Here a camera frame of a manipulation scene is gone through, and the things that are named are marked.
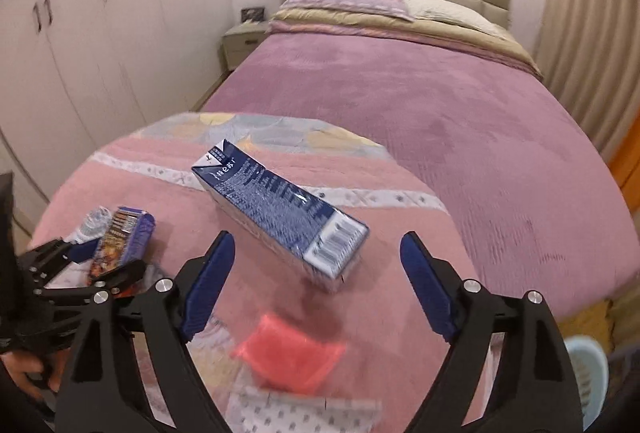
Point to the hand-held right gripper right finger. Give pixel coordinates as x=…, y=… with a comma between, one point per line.
x=427, y=288

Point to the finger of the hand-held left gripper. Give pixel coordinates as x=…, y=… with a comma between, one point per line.
x=115, y=280
x=82, y=249

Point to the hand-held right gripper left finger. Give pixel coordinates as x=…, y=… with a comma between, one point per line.
x=210, y=283

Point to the blue snack packet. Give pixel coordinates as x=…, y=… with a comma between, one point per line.
x=122, y=233

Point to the blue milk carton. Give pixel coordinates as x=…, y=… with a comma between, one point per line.
x=280, y=213

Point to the light blue plastic basket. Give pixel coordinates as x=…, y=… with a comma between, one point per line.
x=590, y=378

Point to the person's left hand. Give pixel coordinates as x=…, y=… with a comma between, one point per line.
x=22, y=368

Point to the round table pink cloth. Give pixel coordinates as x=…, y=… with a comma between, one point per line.
x=165, y=213

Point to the orange plastic bag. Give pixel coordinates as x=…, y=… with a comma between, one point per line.
x=290, y=353

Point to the purple bedspread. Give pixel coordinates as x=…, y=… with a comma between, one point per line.
x=450, y=138

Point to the white wardrobe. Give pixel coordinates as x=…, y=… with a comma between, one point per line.
x=100, y=63

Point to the beige nightstand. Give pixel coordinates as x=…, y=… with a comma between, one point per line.
x=242, y=45

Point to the folded beige quilt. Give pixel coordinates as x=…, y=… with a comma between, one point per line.
x=400, y=30

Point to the white floral pillow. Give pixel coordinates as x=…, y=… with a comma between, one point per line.
x=450, y=13

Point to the beige curtain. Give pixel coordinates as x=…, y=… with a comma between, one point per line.
x=585, y=38

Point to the purple pillow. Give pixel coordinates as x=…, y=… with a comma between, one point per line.
x=345, y=0

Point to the small black picture frame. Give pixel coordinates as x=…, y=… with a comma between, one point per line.
x=252, y=14

